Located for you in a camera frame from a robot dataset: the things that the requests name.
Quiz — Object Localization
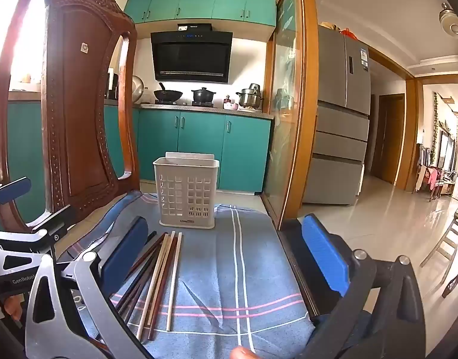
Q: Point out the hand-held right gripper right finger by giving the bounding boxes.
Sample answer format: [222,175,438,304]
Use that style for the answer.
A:
[300,213,427,359]

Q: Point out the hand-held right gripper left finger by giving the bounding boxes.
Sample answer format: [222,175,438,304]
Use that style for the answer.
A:
[25,215,155,359]

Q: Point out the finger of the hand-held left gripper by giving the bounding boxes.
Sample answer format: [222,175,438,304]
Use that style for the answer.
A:
[27,205,77,241]
[0,177,32,212]

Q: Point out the row of mixed chopsticks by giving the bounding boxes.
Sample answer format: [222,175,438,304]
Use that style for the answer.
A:
[114,231,183,345]

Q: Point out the white plastic utensil basket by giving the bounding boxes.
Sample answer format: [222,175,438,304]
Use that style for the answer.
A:
[153,152,219,229]

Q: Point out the person's left hand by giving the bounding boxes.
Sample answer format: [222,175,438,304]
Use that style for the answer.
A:
[0,296,26,321]

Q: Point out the person's right hand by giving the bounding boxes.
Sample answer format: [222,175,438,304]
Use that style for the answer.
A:
[231,346,257,359]

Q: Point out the blue plaid cloth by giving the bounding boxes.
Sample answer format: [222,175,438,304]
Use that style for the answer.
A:
[58,191,316,359]

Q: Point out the wooden chair back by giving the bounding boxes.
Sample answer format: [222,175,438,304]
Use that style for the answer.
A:
[0,0,141,233]

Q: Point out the teal lower cabinets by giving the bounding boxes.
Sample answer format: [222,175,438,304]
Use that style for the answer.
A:
[7,101,273,217]

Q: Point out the teal cabinets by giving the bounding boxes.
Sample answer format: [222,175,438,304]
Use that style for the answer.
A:
[7,101,273,217]
[123,0,277,28]

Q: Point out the chair with draped clothes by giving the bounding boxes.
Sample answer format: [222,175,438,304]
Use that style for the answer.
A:
[413,143,446,200]

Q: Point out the brown wooden door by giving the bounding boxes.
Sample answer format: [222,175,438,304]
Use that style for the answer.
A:
[372,93,406,185]

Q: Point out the silver refrigerator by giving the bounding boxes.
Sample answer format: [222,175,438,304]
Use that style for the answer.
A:
[302,24,372,206]

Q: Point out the black kettle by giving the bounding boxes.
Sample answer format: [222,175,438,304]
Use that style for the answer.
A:
[105,73,119,100]

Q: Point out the silver wok lid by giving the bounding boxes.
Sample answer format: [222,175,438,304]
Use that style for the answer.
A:
[131,75,144,104]

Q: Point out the wood framed glass door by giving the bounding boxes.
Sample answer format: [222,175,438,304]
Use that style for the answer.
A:
[262,0,320,229]

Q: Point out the black wok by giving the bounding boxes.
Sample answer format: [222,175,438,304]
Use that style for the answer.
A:
[154,82,184,103]

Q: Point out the black lidded pot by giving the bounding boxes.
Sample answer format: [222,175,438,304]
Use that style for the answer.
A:
[191,87,215,104]

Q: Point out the stainless steel pot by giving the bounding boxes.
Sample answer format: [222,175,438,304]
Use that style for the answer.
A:
[235,83,264,109]

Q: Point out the black range hood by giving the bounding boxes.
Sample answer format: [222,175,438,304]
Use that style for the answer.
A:
[151,23,233,84]

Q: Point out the teal upper cabinets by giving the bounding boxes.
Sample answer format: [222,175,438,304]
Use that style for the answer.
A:
[123,0,277,28]

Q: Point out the ceiling light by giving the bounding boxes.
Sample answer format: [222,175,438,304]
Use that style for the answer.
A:
[439,2,458,39]

